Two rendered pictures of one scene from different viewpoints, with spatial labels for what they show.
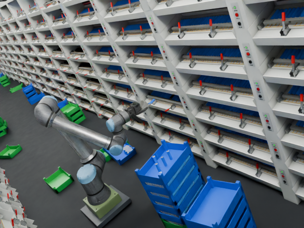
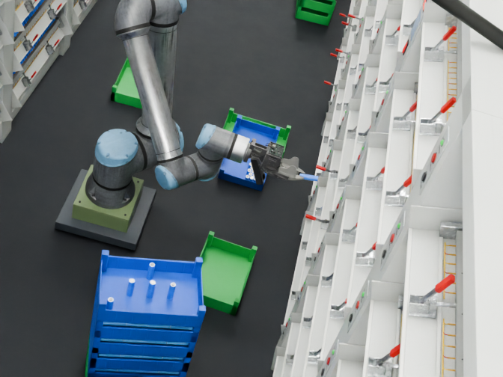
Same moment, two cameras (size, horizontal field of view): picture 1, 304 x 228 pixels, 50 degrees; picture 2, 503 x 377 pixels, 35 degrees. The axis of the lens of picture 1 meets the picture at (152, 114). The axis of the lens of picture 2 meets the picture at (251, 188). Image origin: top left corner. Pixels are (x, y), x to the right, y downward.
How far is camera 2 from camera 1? 1.12 m
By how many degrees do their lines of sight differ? 26
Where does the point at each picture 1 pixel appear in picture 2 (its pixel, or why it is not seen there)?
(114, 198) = (117, 219)
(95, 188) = (103, 179)
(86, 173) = (113, 147)
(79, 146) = not seen: hidden behind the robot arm
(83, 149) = not seen: hidden behind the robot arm
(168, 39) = (370, 155)
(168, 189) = (97, 328)
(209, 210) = not seen: outside the picture
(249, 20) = (359, 337)
